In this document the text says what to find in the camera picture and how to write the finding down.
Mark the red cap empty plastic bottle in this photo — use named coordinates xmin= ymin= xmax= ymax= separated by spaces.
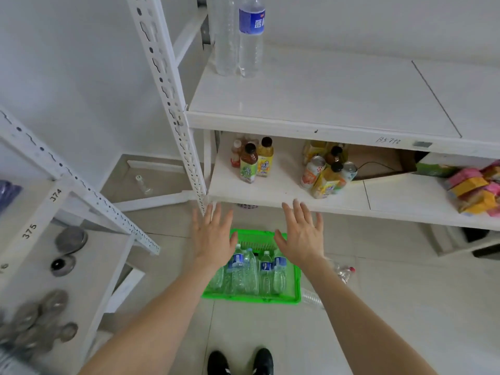
xmin=327 ymin=259 xmax=356 ymax=285

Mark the yellow drink bottle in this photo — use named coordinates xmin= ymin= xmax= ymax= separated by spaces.
xmin=302 ymin=140 xmax=328 ymax=165

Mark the grey metal lid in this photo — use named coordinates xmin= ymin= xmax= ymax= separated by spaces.
xmin=54 ymin=226 xmax=89 ymax=255

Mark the yellow label juice bottle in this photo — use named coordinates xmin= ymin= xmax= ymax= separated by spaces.
xmin=256 ymin=136 xmax=274 ymax=178

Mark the person's right forearm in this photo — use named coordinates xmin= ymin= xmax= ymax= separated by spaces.
xmin=300 ymin=254 xmax=439 ymax=375

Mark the red label drink bottle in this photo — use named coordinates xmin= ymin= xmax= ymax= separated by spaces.
xmin=230 ymin=139 xmax=243 ymax=168

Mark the brown cardboard box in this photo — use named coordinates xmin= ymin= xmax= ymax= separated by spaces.
xmin=347 ymin=145 xmax=418 ymax=181

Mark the person's black shoe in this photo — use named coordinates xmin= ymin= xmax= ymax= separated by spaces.
xmin=252 ymin=348 xmax=274 ymax=375
xmin=207 ymin=350 xmax=231 ymax=375

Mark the purple object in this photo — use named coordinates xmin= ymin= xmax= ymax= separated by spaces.
xmin=0 ymin=180 xmax=23 ymax=212

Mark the metal lid with black knob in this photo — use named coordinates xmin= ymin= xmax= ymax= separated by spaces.
xmin=50 ymin=254 xmax=77 ymax=277

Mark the pile of colourful snack packets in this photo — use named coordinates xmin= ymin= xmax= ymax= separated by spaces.
xmin=445 ymin=160 xmax=500 ymax=218

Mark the yellow juice bottle black cap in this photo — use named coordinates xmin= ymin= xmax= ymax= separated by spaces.
xmin=312 ymin=162 xmax=347 ymax=200

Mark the green label tea bottle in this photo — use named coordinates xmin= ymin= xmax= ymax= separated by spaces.
xmin=239 ymin=143 xmax=259 ymax=184

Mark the small white metal shelving unit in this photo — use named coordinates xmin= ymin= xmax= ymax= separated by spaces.
xmin=0 ymin=107 xmax=161 ymax=375

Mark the person's left hand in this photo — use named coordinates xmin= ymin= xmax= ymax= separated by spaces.
xmin=191 ymin=202 xmax=239 ymax=267

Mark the small glass bottle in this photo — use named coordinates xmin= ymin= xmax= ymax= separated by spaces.
xmin=135 ymin=174 xmax=153 ymax=196

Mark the crushed clear plastic bottle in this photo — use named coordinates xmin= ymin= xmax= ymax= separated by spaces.
xmin=301 ymin=289 xmax=326 ymax=310

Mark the clear unlabelled water bottle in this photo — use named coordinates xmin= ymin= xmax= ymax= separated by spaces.
xmin=212 ymin=0 xmax=240 ymax=77

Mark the person's right black shoe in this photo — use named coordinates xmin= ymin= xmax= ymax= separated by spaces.
xmin=252 ymin=348 xmax=274 ymax=375

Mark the tall blue label water bottle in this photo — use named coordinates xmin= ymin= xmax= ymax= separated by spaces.
xmin=238 ymin=0 xmax=266 ymax=79

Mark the brown tea bottle black cap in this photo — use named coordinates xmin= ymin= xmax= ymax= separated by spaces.
xmin=326 ymin=145 xmax=349 ymax=165

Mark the person's right hand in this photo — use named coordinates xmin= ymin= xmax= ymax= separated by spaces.
xmin=273 ymin=198 xmax=325 ymax=268

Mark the clear plastic water bottle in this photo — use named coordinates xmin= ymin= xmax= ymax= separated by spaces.
xmin=207 ymin=265 xmax=227 ymax=293
xmin=245 ymin=248 xmax=259 ymax=295

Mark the large white metal shelving unit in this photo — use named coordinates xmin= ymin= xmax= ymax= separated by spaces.
xmin=125 ymin=0 xmax=500 ymax=259

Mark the green snack packet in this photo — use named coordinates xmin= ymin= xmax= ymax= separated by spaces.
xmin=415 ymin=161 xmax=458 ymax=179

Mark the person's left black shoe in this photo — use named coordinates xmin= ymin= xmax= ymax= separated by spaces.
xmin=207 ymin=350 xmax=231 ymax=375

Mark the green plastic basket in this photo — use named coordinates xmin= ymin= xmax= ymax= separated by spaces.
xmin=201 ymin=229 xmax=302 ymax=305

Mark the orange white drink can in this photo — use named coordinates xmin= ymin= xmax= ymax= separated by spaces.
xmin=300 ymin=155 xmax=326 ymax=190

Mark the person's left forearm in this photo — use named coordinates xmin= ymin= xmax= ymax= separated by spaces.
xmin=78 ymin=255 xmax=232 ymax=375

